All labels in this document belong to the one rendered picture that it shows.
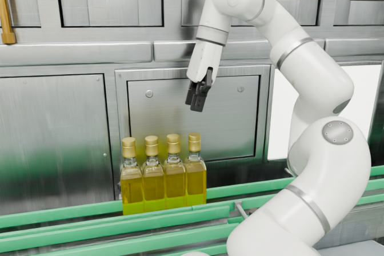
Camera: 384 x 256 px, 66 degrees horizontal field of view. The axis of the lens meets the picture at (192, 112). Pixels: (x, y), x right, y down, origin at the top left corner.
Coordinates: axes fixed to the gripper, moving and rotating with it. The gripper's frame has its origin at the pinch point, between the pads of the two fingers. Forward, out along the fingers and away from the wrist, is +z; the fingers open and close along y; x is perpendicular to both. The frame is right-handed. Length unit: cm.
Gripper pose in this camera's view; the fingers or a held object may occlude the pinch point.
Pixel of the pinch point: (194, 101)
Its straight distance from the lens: 75.5
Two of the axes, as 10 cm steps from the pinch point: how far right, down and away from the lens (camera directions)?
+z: -2.5, 9.4, 2.3
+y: 2.5, 2.9, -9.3
